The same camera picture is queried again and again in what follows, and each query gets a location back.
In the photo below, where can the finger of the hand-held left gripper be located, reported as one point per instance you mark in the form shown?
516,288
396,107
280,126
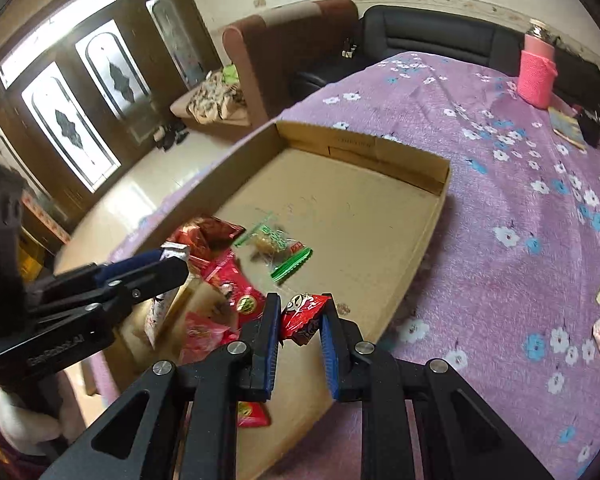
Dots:
125,266
155,277

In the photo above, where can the wooden glass-panel door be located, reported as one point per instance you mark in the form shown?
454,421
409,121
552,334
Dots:
140,50

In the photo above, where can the clear green-edged snack packet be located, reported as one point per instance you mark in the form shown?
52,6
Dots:
275,250

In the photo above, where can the pink red snack packet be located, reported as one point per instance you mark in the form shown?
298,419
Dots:
205,335

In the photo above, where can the pink knit-sleeve bottle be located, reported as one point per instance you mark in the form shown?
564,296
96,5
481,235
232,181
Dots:
536,77

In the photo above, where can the shallow cardboard box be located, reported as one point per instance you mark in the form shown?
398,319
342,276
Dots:
360,220

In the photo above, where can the thin booklet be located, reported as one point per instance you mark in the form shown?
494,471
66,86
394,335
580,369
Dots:
565,127

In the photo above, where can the black leather sofa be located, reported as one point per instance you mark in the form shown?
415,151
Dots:
430,35

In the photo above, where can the red white-print snack packet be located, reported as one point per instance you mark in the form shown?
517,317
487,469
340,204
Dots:
300,317

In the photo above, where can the small black holder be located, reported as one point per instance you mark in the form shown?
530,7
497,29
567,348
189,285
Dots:
591,132

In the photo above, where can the dark shoes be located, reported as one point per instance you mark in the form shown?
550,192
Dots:
170,136

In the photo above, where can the patterned cloth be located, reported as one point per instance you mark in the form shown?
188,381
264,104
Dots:
215,97

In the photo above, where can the brown armchair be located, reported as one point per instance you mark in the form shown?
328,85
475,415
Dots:
285,45

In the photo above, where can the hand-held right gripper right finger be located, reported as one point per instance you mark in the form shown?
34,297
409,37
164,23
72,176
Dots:
330,355

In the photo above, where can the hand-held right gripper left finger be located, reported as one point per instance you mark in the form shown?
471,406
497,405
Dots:
270,345

